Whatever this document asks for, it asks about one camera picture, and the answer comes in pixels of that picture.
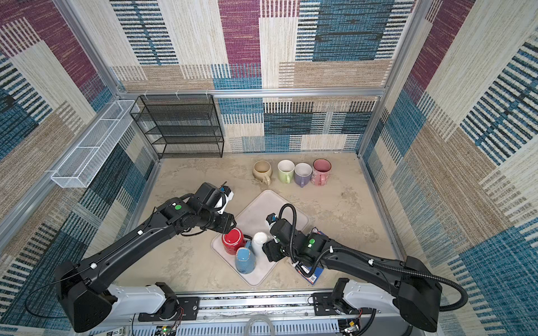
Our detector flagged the white mug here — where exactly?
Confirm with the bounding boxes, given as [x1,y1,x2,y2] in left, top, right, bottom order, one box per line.
[252,232,270,258]

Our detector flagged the beige speckled ceramic mug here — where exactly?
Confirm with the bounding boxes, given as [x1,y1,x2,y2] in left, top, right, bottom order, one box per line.
[252,160,273,186]

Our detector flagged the light green mug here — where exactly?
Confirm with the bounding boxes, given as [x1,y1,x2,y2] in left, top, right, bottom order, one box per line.
[277,160,295,184]

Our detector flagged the lavender purple mug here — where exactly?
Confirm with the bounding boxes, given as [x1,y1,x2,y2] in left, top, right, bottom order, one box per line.
[294,162,313,188]

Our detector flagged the pink cartoon mug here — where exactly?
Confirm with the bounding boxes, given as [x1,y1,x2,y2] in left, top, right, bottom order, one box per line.
[311,158,332,186]

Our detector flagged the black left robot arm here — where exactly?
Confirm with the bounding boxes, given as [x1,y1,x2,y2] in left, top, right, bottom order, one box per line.
[54,182,237,333]

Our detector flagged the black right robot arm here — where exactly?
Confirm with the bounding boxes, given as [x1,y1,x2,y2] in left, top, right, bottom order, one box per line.
[262,203,469,333]

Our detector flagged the red mug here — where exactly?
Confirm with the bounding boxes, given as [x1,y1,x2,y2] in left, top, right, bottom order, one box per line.
[221,228,247,256]

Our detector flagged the light blue mug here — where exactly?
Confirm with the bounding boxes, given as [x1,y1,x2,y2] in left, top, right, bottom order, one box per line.
[235,247,256,274]

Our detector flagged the blue snack package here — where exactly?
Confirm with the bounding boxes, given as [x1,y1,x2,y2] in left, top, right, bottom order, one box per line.
[289,227,325,286]

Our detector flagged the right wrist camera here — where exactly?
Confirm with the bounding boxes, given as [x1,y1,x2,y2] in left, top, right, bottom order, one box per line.
[266,213,278,226]

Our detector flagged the black wire mesh shelf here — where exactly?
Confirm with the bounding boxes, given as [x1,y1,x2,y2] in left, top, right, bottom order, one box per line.
[130,94,225,160]

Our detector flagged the white wire mesh basket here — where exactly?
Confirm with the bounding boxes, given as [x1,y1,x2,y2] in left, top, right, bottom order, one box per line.
[50,100,135,188]

